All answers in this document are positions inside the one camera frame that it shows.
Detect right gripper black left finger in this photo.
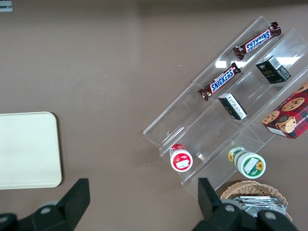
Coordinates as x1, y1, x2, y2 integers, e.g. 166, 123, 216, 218
31, 178, 91, 231

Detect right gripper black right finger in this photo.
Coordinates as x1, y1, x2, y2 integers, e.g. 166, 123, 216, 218
192, 178, 244, 231

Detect light tan wicker basket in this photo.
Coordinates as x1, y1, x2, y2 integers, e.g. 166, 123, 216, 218
220, 180, 294, 222

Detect cream plastic tray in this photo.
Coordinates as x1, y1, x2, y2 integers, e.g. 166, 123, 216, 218
0, 111, 63, 190

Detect silver foil pack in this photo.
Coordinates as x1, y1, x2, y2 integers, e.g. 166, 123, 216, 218
230, 201, 289, 218
237, 195, 275, 205

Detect red lidded snack cup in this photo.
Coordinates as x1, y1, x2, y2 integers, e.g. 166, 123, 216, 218
168, 143, 193, 172

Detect green sunflower snack cup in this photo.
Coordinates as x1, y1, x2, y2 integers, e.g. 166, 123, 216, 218
228, 146, 267, 179

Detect clear acrylic stepped stand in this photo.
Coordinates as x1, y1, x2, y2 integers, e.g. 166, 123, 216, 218
142, 15, 308, 200

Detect small black carton box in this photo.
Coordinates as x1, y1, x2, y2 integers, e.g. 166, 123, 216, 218
255, 55, 292, 85
218, 92, 248, 121

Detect red plaid cookie box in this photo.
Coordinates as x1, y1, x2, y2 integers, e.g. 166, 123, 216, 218
261, 81, 308, 140

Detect Snickers chocolate bar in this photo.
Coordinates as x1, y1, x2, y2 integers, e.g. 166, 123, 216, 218
198, 62, 242, 102
233, 21, 282, 61

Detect grey metal bracket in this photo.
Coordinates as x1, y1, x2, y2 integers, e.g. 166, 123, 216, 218
0, 0, 13, 12

